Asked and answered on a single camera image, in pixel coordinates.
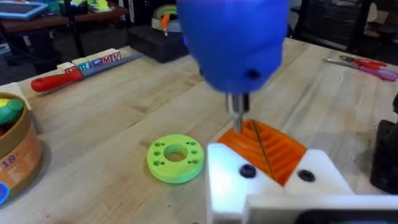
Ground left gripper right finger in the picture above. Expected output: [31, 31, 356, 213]
[251, 119, 354, 195]

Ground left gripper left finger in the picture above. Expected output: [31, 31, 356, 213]
[206, 119, 284, 224]

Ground blue electric screwdriver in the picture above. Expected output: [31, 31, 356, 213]
[175, 0, 290, 134]

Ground green disc with holes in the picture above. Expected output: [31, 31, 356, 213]
[146, 134, 205, 184]

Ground black stand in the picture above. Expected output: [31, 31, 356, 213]
[369, 92, 398, 195]

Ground black box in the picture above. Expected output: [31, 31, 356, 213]
[127, 24, 189, 64]

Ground black chair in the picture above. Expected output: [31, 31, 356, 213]
[291, 0, 374, 54]

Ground roll of tape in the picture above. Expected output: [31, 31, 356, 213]
[150, 4, 182, 34]

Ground row of letter blocks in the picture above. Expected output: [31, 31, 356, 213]
[57, 47, 123, 75]

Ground brown tub with toys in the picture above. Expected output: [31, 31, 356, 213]
[0, 91, 44, 207]

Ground brown side table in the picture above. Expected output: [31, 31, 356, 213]
[0, 5, 130, 34]

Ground blue tray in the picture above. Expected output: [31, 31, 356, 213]
[0, 0, 50, 21]

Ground pink handled scissors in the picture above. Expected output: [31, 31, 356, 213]
[322, 58, 398, 83]

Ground orange handled small tool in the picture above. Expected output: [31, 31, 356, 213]
[160, 12, 171, 37]

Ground red handled hand tool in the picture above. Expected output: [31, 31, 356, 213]
[30, 52, 146, 93]

